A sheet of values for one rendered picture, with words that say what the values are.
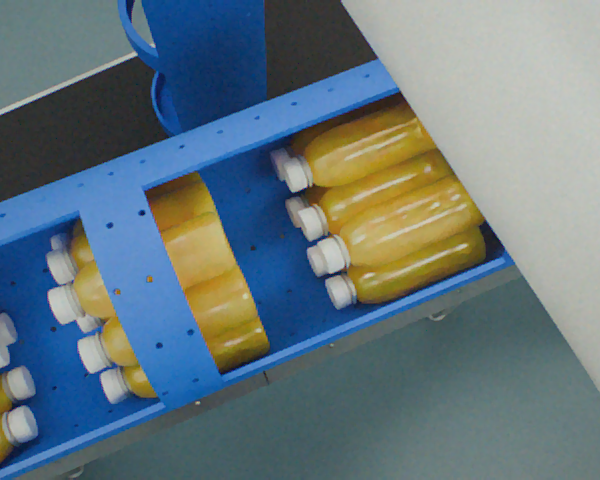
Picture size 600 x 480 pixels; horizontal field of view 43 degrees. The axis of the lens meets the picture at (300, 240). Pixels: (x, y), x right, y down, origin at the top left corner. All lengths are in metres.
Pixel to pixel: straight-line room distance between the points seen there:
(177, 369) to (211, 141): 0.23
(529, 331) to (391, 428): 0.44
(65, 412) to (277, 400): 1.02
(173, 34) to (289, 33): 0.70
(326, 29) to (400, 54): 1.93
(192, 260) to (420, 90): 0.65
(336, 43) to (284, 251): 1.12
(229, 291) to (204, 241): 0.07
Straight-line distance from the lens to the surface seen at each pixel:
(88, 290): 0.81
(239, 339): 0.87
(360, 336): 1.09
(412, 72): 0.16
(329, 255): 0.85
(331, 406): 1.95
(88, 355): 0.85
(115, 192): 0.78
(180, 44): 1.44
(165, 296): 0.74
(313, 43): 2.06
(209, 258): 0.79
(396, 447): 1.96
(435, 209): 0.86
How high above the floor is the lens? 1.94
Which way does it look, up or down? 75 degrees down
